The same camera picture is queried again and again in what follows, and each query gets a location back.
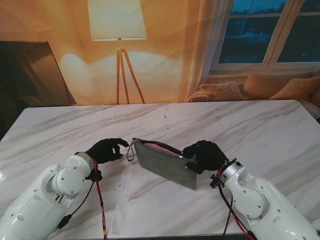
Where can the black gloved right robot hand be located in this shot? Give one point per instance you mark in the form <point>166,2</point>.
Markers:
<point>207,156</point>

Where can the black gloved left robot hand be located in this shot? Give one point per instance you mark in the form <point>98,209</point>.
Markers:
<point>107,151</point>

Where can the pink cloth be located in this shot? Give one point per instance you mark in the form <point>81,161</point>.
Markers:
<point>160,148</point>

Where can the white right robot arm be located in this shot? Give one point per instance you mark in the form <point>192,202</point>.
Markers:
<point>265,205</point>

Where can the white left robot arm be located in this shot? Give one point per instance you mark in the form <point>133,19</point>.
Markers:
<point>42,200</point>

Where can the printed living room backdrop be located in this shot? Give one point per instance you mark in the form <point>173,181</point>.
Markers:
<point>162,62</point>

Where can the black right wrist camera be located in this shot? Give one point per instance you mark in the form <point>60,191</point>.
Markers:
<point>215,182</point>

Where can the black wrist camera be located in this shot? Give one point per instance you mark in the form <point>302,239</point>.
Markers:
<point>95,175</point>
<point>215,182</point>

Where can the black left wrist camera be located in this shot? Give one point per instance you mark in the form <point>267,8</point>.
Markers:
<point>95,175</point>

